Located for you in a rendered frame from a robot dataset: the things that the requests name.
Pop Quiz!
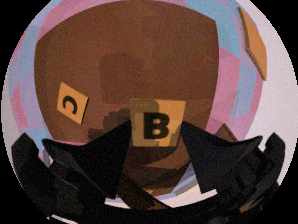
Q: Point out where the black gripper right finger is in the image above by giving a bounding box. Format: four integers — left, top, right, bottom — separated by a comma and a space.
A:
180, 120, 263, 194

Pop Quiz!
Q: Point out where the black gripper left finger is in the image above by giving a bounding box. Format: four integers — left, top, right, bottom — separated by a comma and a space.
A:
43, 120, 132, 200

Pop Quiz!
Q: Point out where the beige flat box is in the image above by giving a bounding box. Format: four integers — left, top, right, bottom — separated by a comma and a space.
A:
174, 179, 200, 197

